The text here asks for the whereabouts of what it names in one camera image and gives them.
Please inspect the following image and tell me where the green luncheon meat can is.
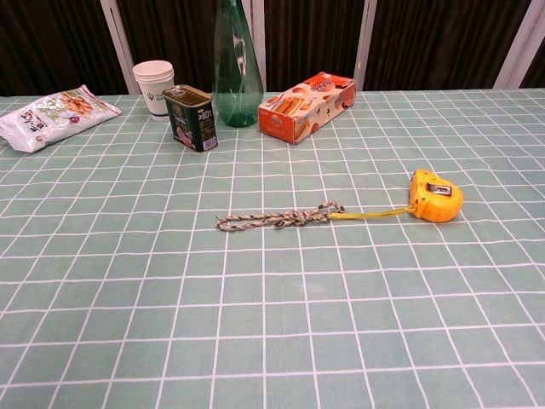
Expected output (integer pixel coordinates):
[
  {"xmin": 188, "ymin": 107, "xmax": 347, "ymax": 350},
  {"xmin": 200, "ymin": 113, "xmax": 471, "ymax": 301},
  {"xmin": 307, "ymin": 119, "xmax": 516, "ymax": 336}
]
[{"xmin": 162, "ymin": 84, "xmax": 219, "ymax": 153}]

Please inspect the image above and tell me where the white paper cup stack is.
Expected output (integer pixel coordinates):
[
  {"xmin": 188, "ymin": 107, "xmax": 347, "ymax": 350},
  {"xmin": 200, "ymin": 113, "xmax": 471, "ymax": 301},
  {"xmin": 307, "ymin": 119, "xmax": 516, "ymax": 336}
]
[{"xmin": 132, "ymin": 60, "xmax": 175, "ymax": 122}]

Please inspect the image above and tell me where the orange biscuit box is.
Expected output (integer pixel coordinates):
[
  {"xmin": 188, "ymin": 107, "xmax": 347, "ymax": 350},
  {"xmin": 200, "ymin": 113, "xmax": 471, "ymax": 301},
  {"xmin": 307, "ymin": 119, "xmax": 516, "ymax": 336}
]
[{"xmin": 257, "ymin": 71, "xmax": 357, "ymax": 147}]

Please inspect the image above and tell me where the braided grey rope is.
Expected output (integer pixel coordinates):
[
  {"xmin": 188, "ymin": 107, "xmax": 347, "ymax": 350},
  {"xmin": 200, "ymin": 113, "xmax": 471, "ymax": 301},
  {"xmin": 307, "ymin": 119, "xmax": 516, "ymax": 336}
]
[{"xmin": 215, "ymin": 201, "xmax": 346, "ymax": 233}]

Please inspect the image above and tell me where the green checked tablecloth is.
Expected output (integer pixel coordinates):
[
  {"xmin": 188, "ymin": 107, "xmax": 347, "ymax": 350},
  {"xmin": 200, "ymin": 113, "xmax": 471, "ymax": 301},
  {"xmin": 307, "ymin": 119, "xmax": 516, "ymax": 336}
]
[{"xmin": 0, "ymin": 88, "xmax": 545, "ymax": 409}]

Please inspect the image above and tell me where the yellow tape measure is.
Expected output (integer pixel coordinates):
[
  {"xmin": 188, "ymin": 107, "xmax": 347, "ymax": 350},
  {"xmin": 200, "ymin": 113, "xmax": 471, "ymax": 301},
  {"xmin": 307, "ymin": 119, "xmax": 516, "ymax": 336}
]
[{"xmin": 330, "ymin": 169, "xmax": 465, "ymax": 223}]

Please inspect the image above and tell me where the white frame post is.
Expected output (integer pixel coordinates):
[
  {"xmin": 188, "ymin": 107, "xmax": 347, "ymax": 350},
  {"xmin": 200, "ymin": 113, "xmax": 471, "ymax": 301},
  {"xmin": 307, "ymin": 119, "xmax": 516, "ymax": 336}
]
[
  {"xmin": 492, "ymin": 0, "xmax": 545, "ymax": 89},
  {"xmin": 250, "ymin": 0, "xmax": 267, "ymax": 86},
  {"xmin": 353, "ymin": 0, "xmax": 380, "ymax": 92},
  {"xmin": 100, "ymin": 0, "xmax": 142, "ymax": 95}
]

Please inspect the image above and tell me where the dark pleated curtain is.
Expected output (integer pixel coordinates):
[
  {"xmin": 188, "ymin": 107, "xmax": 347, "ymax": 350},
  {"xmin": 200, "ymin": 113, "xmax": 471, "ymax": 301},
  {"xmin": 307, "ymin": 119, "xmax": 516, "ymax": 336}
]
[{"xmin": 0, "ymin": 0, "xmax": 545, "ymax": 98}]

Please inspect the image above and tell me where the green glass bottle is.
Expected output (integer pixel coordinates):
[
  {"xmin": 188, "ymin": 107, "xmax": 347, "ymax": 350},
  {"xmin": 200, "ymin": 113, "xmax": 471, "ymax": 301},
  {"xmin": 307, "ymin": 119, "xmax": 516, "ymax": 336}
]
[{"xmin": 211, "ymin": 0, "xmax": 266, "ymax": 129}]

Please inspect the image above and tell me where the white snack bag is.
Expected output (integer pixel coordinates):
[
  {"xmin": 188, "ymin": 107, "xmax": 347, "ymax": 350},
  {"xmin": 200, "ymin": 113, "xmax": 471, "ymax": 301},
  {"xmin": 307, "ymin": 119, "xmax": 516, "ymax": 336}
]
[{"xmin": 0, "ymin": 84, "xmax": 123, "ymax": 153}]

